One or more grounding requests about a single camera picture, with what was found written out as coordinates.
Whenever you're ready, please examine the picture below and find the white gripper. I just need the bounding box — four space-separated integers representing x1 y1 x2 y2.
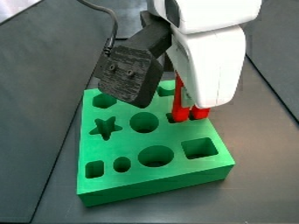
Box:
145 0 261 109

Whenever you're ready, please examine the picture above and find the red double-square object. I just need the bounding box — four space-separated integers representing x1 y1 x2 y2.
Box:
172 73 210 122

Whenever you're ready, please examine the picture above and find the green shape-sorting board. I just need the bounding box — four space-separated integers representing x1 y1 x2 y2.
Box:
77 80 234 207

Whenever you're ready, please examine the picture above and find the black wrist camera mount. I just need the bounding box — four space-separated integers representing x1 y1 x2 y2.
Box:
92 10 172 109

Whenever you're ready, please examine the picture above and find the black camera cable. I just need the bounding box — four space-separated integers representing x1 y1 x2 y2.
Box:
76 0 118 58

